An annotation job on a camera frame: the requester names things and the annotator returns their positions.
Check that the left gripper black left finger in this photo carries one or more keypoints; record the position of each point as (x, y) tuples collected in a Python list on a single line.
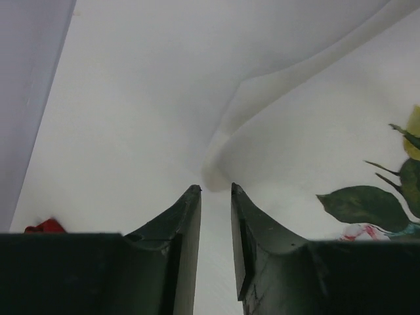
[(151, 270)]

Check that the white floral print t-shirt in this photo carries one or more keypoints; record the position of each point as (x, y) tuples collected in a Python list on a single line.
[(289, 99)]

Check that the folded red t-shirt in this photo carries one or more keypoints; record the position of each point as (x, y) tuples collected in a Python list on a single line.
[(50, 225)]

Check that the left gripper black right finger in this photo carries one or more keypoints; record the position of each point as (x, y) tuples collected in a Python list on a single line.
[(279, 272)]

